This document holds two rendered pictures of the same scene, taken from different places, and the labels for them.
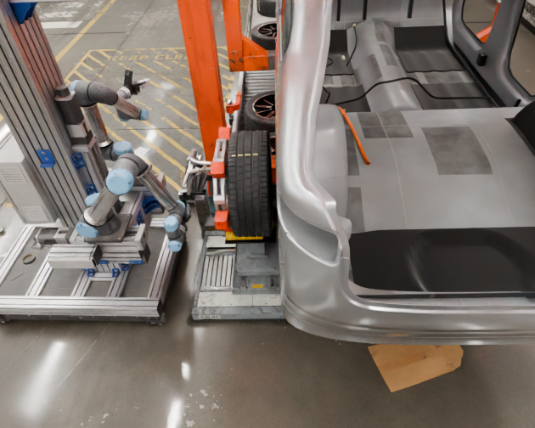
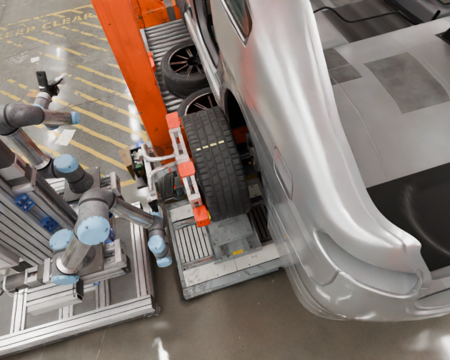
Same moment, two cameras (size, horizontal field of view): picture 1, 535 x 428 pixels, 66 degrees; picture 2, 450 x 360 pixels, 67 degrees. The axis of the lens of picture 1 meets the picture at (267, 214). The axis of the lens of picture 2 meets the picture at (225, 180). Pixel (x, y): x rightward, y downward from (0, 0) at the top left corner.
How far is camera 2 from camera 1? 0.82 m
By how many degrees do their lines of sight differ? 13
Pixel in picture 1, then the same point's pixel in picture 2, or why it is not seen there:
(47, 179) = not seen: outside the picture
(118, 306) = (111, 315)
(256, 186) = (232, 176)
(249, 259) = (221, 227)
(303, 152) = (348, 178)
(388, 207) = (365, 161)
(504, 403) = not seen: outside the picture
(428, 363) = not seen: hidden behind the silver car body
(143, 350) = (149, 345)
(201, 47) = (125, 31)
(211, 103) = (147, 89)
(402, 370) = not seen: hidden behind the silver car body
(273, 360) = (274, 316)
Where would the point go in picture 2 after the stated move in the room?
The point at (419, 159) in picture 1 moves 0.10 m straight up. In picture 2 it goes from (378, 101) to (383, 87)
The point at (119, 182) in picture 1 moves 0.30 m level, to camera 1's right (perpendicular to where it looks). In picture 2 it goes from (94, 233) to (168, 207)
